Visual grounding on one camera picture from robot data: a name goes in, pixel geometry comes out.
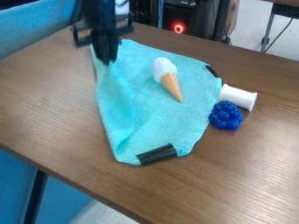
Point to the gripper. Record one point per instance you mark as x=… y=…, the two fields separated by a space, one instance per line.
x=104 y=38

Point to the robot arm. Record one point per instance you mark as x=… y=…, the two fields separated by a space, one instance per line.
x=99 y=11

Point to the turquoise cloth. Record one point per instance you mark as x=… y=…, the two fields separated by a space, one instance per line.
x=155 y=122

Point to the toy ice cream cone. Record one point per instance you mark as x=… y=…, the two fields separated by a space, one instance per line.
x=168 y=77

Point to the black computer tower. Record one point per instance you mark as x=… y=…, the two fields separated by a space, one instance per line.
x=187 y=17

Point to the blue toy grapes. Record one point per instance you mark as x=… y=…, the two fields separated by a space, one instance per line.
x=226 y=116

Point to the white spool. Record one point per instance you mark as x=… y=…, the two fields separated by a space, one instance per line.
x=237 y=96

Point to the grey desk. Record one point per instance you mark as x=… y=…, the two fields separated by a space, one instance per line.
x=282 y=7

